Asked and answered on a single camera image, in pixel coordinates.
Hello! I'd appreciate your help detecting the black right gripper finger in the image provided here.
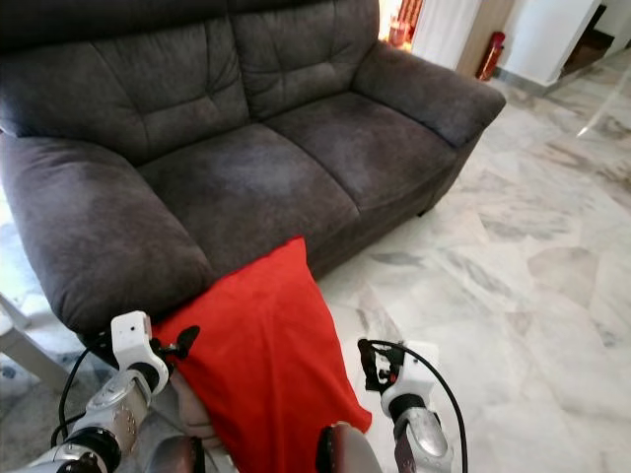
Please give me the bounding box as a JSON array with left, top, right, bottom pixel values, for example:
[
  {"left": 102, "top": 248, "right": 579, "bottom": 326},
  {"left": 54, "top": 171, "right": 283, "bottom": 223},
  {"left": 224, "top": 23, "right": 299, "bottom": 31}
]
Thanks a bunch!
[{"left": 358, "top": 339, "right": 384, "bottom": 391}]

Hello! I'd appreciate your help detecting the red pillow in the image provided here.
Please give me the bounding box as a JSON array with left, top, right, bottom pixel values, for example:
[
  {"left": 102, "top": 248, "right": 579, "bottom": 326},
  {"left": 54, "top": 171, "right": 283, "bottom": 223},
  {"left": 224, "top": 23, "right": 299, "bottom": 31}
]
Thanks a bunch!
[{"left": 155, "top": 236, "right": 374, "bottom": 473}]

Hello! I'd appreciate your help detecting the dark grey fabric sofa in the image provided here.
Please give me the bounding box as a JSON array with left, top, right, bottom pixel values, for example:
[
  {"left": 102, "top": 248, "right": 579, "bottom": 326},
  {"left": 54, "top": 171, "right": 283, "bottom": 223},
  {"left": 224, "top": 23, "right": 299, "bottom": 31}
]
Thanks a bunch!
[{"left": 0, "top": 0, "right": 508, "bottom": 336}]

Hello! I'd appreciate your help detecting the robot left leg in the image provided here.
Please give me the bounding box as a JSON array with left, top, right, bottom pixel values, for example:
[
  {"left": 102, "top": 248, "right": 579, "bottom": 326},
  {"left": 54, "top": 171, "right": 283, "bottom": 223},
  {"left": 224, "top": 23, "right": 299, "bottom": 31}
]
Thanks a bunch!
[{"left": 143, "top": 436, "right": 208, "bottom": 473}]

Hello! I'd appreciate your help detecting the white side table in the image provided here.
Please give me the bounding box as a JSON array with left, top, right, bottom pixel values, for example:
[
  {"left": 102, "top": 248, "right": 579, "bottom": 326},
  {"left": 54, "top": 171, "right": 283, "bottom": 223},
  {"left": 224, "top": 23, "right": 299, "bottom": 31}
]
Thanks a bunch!
[{"left": 0, "top": 296, "right": 78, "bottom": 393}]

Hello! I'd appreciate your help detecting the red cylindrical canister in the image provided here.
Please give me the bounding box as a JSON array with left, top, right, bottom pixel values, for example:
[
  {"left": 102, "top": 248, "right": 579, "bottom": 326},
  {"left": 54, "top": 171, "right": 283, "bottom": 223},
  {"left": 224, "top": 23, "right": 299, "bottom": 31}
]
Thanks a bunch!
[{"left": 475, "top": 32, "right": 507, "bottom": 82}]

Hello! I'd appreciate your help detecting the glowing red altar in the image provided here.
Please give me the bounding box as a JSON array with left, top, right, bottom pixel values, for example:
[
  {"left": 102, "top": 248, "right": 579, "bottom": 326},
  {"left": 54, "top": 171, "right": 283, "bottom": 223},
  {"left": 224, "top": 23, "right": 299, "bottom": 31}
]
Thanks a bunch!
[{"left": 377, "top": 0, "right": 425, "bottom": 50}]

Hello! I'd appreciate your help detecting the white door panel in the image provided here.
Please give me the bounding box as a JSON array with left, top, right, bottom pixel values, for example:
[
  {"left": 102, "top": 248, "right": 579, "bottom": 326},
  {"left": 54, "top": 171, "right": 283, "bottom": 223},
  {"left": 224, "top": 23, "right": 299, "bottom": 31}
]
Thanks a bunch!
[{"left": 412, "top": 0, "right": 484, "bottom": 68}]

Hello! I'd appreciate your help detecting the light wooden door panel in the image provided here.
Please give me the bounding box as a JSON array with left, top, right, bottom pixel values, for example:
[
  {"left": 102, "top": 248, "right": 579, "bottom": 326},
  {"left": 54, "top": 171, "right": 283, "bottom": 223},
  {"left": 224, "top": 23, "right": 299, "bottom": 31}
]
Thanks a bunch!
[{"left": 454, "top": 0, "right": 519, "bottom": 78}]

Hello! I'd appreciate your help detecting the dark wooden staircase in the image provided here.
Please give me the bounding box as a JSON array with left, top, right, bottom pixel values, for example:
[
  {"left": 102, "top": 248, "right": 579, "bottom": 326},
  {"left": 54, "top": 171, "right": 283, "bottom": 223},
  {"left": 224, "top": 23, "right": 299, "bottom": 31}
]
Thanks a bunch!
[{"left": 562, "top": 28, "right": 616, "bottom": 75}]

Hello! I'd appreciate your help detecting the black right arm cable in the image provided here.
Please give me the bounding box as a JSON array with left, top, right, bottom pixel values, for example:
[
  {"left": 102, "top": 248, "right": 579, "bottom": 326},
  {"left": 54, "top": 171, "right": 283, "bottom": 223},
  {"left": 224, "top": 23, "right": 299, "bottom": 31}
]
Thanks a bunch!
[{"left": 367, "top": 339, "right": 469, "bottom": 473}]

